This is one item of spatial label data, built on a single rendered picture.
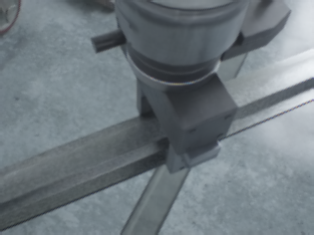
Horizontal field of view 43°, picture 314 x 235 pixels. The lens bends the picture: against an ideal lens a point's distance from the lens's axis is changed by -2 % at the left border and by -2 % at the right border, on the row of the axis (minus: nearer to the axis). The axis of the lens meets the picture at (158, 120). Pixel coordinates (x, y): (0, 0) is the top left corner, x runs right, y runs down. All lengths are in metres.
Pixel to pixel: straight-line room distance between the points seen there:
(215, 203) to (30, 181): 1.01
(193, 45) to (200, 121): 0.07
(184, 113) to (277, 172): 1.18
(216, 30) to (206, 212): 1.14
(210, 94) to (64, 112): 1.22
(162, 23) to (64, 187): 0.24
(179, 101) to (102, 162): 0.14
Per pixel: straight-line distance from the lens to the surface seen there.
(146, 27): 0.24
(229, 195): 1.39
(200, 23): 0.23
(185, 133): 0.30
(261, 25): 0.31
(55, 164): 0.42
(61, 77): 1.59
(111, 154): 0.42
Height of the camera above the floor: 1.30
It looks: 62 degrees down
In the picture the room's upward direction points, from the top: 6 degrees clockwise
